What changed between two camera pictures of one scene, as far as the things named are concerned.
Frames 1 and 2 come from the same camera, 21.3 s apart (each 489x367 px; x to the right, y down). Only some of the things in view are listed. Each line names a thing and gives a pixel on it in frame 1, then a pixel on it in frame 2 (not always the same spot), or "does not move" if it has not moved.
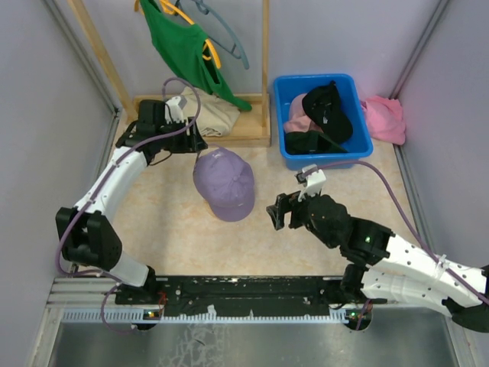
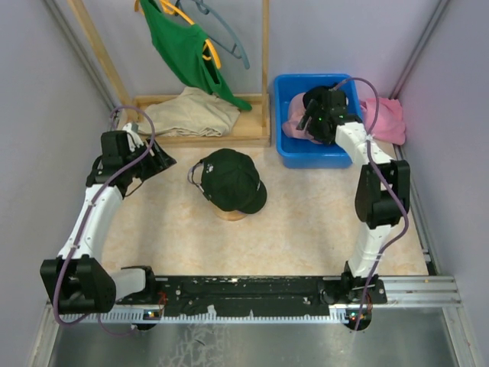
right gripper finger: (286, 203) -> (307, 116)
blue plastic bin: (360, 142) does not move
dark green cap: (309, 142) -> (231, 180)
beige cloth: (215, 117) does not move
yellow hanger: (170, 8) does not move
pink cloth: (385, 118) does not move
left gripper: (197, 141) -> (157, 163)
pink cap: (299, 120) does not move
